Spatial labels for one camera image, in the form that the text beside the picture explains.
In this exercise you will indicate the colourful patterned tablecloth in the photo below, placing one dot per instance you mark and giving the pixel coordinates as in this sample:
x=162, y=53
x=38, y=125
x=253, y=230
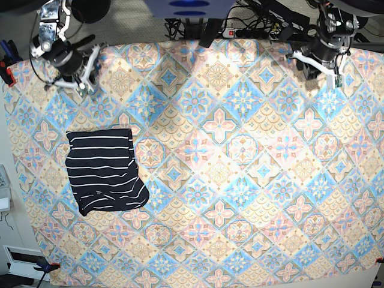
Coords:
x=255, y=175

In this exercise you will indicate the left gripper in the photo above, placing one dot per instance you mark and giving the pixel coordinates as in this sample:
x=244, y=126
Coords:
x=309, y=64

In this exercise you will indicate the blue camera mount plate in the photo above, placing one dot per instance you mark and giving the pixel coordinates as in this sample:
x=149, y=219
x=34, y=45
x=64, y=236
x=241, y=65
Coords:
x=167, y=9

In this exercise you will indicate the white labelled power strip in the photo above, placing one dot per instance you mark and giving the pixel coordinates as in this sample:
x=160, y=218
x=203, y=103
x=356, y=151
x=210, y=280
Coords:
x=269, y=33

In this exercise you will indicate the blue black bar clamp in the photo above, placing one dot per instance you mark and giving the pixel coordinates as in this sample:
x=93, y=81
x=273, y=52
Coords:
x=46, y=267

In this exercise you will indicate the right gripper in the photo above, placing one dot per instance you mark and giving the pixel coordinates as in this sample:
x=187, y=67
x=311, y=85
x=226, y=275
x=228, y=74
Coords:
x=65, y=47

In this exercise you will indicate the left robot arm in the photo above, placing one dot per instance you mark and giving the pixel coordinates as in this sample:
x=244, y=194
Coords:
x=325, y=53

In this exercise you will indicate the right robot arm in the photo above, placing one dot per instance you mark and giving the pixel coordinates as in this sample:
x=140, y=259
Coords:
x=54, y=20

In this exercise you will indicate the red orange table clamp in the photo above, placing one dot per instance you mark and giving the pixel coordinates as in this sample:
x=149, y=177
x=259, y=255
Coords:
x=6, y=74

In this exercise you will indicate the white floor box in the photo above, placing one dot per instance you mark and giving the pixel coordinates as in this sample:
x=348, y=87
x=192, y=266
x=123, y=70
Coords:
x=23, y=261

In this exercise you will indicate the navy white striped T-shirt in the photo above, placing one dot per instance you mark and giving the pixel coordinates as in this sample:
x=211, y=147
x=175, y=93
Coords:
x=103, y=172

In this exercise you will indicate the white wrist camera bracket left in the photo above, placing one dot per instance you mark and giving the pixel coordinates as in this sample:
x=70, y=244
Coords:
x=338, y=78

